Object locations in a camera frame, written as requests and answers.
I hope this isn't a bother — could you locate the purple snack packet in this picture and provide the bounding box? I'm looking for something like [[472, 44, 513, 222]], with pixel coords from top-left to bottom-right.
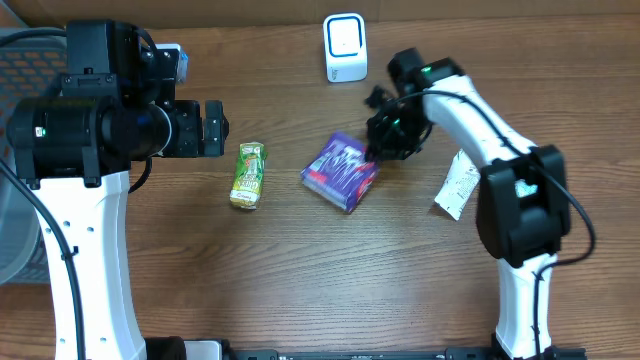
[[300, 132, 379, 213]]

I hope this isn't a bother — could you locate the white tube gold cap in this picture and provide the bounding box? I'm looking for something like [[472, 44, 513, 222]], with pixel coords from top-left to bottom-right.
[[435, 150, 480, 221]]

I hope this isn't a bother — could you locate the teal wipes packet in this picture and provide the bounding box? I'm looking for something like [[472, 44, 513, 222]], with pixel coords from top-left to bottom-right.
[[515, 179, 538, 198]]

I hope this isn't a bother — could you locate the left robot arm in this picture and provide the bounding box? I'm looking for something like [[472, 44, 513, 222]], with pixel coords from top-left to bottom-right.
[[7, 20, 229, 360]]

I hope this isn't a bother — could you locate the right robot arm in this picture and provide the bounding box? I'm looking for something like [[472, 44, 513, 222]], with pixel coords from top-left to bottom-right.
[[365, 48, 570, 359]]

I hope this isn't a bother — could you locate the white barcode scanner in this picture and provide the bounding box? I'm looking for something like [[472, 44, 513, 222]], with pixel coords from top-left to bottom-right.
[[323, 13, 368, 83]]

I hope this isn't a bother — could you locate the grey plastic mesh basket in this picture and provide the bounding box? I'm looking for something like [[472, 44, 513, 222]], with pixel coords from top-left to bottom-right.
[[1, 35, 66, 284]]

